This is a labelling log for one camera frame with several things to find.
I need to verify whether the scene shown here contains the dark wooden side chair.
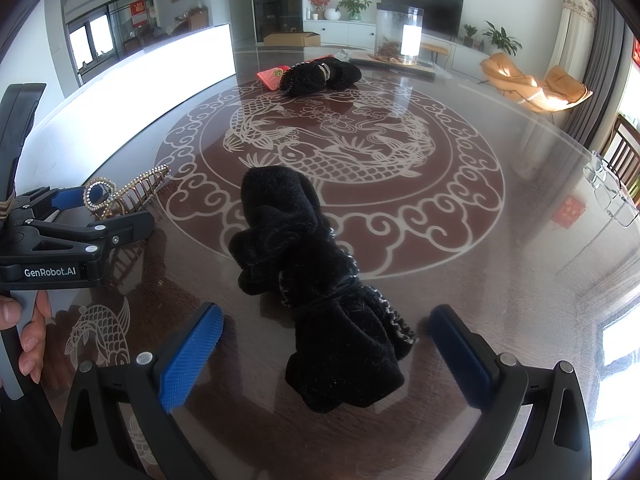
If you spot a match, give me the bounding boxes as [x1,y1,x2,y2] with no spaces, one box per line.
[601,114,640,206]

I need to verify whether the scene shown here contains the white tv cabinet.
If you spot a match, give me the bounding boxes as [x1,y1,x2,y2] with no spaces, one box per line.
[301,18,494,74]

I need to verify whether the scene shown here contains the grey curtain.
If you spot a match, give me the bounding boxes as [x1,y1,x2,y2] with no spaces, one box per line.
[564,0,634,150]

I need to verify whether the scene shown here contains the black bow with chain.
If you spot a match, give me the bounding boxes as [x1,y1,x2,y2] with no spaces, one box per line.
[229,166,416,414]

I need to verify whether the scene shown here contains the red packet envelope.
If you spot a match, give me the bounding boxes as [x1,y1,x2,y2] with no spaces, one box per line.
[256,60,332,91]

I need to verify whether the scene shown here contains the red flowers white vase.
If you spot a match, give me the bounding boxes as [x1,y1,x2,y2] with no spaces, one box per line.
[308,0,341,21]

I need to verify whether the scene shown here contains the cardboard box on floor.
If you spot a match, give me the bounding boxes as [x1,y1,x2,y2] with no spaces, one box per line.
[264,32,321,48]

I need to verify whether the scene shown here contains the leafy plant near tv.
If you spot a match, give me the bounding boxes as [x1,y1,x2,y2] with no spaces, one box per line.
[483,21,523,56]

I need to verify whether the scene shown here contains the orange lounge chair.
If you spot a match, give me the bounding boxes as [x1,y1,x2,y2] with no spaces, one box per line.
[480,52,592,113]

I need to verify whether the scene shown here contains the small wooden bench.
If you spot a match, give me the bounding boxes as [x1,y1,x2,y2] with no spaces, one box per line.
[421,42,450,64]

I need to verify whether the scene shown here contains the person's left hand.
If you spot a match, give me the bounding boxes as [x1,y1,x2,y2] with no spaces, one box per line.
[1,290,51,384]

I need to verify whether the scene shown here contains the green potted plant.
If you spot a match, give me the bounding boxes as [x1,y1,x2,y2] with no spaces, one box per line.
[336,0,372,21]

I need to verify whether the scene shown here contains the black flat television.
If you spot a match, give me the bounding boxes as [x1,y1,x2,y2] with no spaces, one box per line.
[382,0,463,37]

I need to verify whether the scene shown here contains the clear jar black lid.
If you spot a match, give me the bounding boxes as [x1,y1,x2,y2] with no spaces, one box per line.
[374,2,423,65]

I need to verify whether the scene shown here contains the rhinestone gold hair clip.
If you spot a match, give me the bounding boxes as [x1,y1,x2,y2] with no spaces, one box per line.
[82,165,170,220]

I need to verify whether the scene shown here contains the white standing air conditioner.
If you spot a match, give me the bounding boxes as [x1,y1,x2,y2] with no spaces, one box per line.
[549,0,598,80]

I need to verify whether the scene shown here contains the tray under jar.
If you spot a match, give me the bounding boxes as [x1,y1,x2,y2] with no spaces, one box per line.
[345,50,436,79]

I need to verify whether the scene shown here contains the clear eyeglasses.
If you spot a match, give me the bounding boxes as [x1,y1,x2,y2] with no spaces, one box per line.
[582,152,639,228]

